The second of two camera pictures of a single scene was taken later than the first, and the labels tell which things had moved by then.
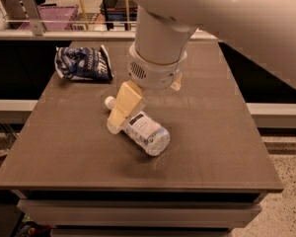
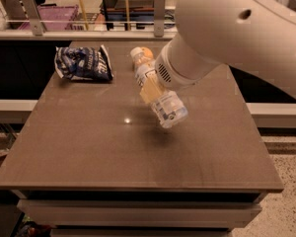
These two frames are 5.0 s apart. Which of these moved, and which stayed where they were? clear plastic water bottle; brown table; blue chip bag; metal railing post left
Moved: clear plastic water bottle
Stayed: brown table; blue chip bag; metal railing post left
